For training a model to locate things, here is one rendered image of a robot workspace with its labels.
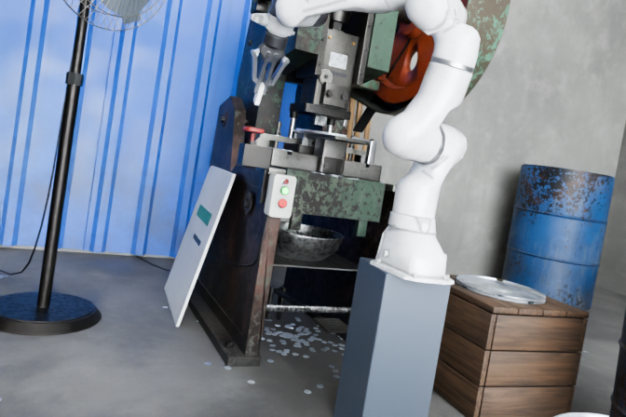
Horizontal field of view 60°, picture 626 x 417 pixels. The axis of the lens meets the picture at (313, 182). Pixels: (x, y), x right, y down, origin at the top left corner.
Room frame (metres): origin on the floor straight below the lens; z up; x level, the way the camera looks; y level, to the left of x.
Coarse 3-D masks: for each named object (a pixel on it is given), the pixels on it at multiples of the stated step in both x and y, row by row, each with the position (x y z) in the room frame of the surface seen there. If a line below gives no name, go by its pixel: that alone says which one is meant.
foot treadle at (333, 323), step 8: (280, 296) 2.14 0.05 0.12; (288, 296) 2.12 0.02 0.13; (296, 304) 2.00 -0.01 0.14; (304, 312) 1.93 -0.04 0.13; (320, 320) 1.77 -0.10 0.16; (328, 320) 1.79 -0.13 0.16; (336, 320) 1.80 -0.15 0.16; (328, 328) 1.71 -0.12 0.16; (336, 328) 1.72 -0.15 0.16; (344, 328) 1.73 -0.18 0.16
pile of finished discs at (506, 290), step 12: (456, 276) 1.86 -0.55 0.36; (468, 276) 1.92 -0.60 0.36; (480, 276) 1.95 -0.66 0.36; (468, 288) 1.74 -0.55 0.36; (480, 288) 1.75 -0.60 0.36; (492, 288) 1.76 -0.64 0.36; (504, 288) 1.78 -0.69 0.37; (516, 288) 1.85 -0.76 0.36; (528, 288) 1.87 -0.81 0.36; (504, 300) 1.66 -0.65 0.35; (516, 300) 1.66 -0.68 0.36; (528, 300) 1.67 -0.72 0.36; (540, 300) 1.69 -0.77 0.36
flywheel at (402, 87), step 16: (464, 0) 1.93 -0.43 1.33; (400, 32) 2.35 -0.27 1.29; (416, 32) 2.20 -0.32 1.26; (400, 48) 2.33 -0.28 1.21; (416, 48) 2.21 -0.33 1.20; (432, 48) 2.12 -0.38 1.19; (400, 64) 2.31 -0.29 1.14; (416, 64) 2.20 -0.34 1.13; (384, 80) 2.37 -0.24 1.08; (400, 80) 2.29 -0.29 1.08; (416, 80) 2.12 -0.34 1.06; (384, 96) 2.32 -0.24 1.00; (400, 96) 2.21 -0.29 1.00
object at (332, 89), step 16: (336, 32) 2.01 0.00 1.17; (336, 48) 2.01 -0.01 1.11; (352, 48) 2.04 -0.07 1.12; (336, 64) 2.01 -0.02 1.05; (352, 64) 2.04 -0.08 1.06; (304, 80) 2.09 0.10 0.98; (320, 80) 1.98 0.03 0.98; (336, 80) 2.02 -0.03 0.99; (304, 96) 2.07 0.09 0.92; (320, 96) 1.99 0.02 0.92; (336, 96) 1.99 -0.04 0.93
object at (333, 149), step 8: (312, 136) 1.95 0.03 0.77; (320, 136) 1.89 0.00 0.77; (328, 136) 1.84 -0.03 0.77; (336, 136) 1.80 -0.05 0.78; (320, 144) 1.93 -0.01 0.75; (328, 144) 1.92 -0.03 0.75; (336, 144) 1.93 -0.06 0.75; (344, 144) 1.94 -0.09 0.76; (368, 144) 1.85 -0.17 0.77; (320, 152) 1.92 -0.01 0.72; (328, 152) 1.92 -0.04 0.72; (336, 152) 1.93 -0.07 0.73; (344, 152) 1.94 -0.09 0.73; (320, 160) 1.91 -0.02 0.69; (328, 160) 1.92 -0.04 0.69; (336, 160) 1.93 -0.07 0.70; (344, 160) 1.95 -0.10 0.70; (320, 168) 1.91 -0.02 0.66; (328, 168) 1.92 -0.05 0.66; (336, 168) 1.94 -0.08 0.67
